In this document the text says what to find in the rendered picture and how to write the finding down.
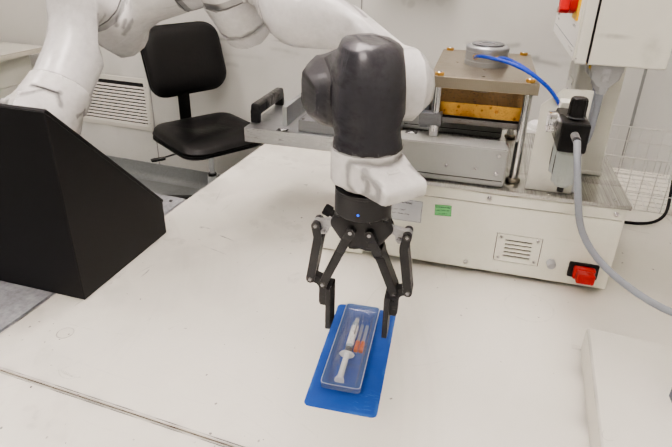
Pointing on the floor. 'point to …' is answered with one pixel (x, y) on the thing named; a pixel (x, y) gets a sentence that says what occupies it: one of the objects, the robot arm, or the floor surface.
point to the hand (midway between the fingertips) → (357, 312)
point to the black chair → (171, 131)
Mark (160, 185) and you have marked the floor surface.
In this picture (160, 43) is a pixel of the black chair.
